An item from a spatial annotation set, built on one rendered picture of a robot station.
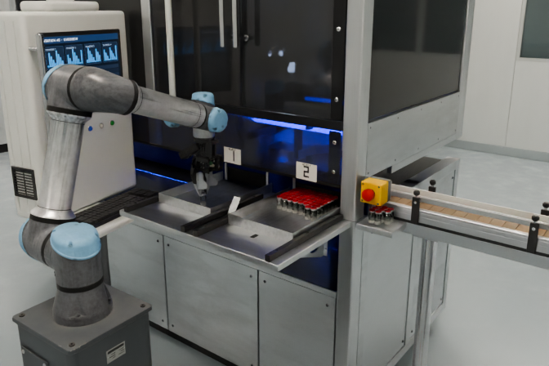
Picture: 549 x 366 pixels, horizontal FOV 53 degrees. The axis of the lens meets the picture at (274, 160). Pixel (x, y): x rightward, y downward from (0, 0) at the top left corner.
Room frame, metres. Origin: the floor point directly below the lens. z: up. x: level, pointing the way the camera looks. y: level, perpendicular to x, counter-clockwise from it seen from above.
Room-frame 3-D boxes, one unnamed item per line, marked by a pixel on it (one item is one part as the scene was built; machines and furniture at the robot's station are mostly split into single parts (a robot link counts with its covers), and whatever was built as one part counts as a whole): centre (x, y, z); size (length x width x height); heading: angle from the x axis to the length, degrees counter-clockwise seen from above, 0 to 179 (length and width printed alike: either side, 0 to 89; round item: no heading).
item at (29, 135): (2.10, 0.80, 1.19); 0.50 x 0.19 x 0.78; 153
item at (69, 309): (1.28, 0.51, 0.84); 0.15 x 0.15 x 0.10
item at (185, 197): (1.93, 0.21, 0.90); 0.34 x 0.26 x 0.04; 143
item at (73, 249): (1.29, 0.51, 0.96); 0.13 x 0.12 x 0.14; 51
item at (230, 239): (1.77, 0.12, 0.87); 0.70 x 0.48 x 0.02; 53
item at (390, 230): (1.69, -0.36, 0.87); 0.14 x 0.13 x 0.02; 143
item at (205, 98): (1.82, 0.24, 1.23); 0.09 x 0.08 x 0.11; 141
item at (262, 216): (1.72, -0.06, 0.90); 0.34 x 0.26 x 0.04; 143
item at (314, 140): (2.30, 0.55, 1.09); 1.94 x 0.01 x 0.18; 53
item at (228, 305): (2.70, 0.25, 0.44); 2.06 x 1.00 x 0.88; 53
